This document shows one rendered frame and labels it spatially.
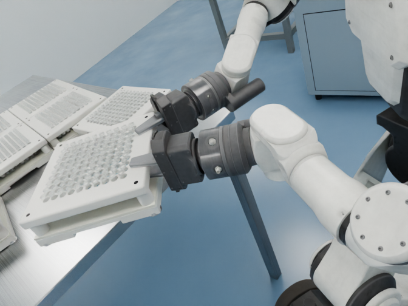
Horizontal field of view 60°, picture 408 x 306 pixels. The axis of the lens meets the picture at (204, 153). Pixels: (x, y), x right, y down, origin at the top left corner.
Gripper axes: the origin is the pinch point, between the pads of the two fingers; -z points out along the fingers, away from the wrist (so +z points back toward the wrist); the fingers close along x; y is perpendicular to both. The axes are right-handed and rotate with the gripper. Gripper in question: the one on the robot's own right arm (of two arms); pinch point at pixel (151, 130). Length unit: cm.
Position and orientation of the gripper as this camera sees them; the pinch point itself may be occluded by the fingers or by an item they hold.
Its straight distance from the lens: 74.7
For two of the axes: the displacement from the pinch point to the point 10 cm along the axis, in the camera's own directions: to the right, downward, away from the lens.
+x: 3.0, 7.5, 5.9
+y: -5.5, -3.7, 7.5
